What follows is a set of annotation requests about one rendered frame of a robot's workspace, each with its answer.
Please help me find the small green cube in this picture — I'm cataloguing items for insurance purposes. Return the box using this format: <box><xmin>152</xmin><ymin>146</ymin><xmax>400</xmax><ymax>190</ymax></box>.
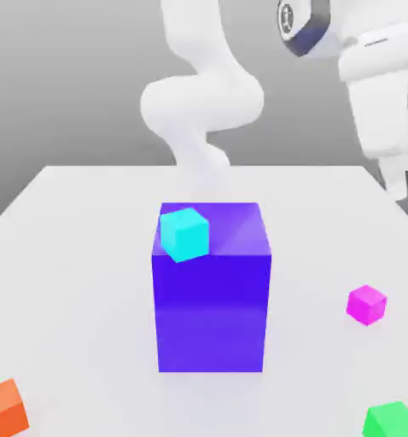
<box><xmin>361</xmin><ymin>400</ymin><xmax>408</xmax><ymax>437</ymax></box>

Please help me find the small cyan cube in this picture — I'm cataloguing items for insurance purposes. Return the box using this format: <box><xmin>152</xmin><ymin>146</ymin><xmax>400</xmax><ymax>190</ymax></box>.
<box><xmin>158</xmin><ymin>207</ymin><xmax>211</xmax><ymax>264</ymax></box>

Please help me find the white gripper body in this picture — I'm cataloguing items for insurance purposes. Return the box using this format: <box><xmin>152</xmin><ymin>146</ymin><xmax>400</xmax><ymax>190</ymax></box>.
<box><xmin>347</xmin><ymin>72</ymin><xmax>408</xmax><ymax>161</ymax></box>

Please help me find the small orange cube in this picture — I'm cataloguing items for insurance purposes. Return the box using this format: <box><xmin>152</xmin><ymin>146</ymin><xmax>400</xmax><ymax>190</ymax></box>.
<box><xmin>0</xmin><ymin>377</ymin><xmax>31</xmax><ymax>437</ymax></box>

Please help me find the small magenta cube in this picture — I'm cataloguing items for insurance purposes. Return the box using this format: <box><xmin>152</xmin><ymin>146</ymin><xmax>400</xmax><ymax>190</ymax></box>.
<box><xmin>345</xmin><ymin>284</ymin><xmax>388</xmax><ymax>327</ymax></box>

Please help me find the large purple box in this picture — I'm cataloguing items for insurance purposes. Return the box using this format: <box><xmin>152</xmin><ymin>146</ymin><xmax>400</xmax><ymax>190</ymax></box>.
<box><xmin>151</xmin><ymin>201</ymin><xmax>272</xmax><ymax>374</ymax></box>

